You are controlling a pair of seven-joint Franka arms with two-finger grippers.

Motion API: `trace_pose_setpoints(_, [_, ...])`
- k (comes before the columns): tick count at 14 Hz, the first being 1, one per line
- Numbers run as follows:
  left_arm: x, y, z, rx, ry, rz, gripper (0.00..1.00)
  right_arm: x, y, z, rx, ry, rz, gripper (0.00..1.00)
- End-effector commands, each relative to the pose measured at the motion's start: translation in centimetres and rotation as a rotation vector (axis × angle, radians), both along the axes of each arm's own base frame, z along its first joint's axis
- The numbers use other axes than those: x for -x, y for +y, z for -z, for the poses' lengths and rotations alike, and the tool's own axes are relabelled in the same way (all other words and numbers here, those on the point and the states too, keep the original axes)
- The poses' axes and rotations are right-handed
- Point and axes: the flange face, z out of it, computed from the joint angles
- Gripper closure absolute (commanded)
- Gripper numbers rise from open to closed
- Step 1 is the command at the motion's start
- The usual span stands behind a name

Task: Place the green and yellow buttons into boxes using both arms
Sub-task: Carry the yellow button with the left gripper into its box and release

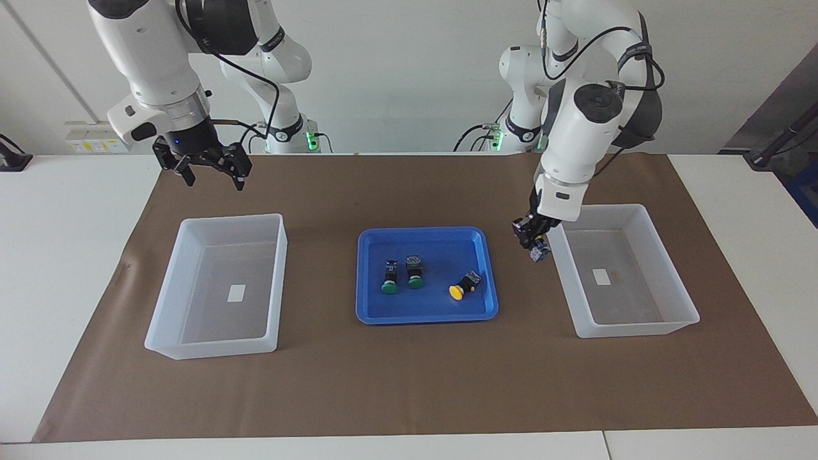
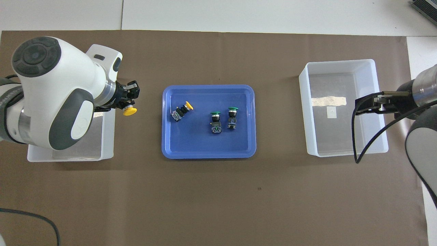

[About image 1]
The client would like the blue plastic tray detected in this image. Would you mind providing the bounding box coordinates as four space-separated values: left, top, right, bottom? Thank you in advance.
355 226 499 326

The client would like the translucent white plastic box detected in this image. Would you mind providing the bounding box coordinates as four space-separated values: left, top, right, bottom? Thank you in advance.
144 213 288 360
546 204 700 339

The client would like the black device at table edge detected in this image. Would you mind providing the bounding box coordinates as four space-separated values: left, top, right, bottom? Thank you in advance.
0 134 33 172

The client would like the brown paper mat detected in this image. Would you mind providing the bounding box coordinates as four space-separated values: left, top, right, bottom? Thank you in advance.
32 153 818 443

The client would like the black metal stand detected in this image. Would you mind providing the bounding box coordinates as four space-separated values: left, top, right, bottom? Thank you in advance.
745 102 818 170

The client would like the blue crate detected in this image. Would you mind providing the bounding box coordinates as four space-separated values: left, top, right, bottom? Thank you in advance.
785 172 818 227

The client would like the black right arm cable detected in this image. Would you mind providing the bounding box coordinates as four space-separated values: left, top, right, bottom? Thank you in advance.
176 0 282 154

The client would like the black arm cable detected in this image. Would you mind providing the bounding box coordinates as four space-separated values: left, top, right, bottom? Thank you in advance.
539 0 665 180
176 0 282 154

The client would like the white wall socket box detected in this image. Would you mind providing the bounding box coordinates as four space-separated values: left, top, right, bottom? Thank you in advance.
64 121 128 154

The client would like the black base cable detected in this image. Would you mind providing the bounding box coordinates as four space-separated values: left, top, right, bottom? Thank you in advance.
454 96 512 153

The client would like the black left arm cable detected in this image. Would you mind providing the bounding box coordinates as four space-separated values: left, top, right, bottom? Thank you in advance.
539 0 665 180

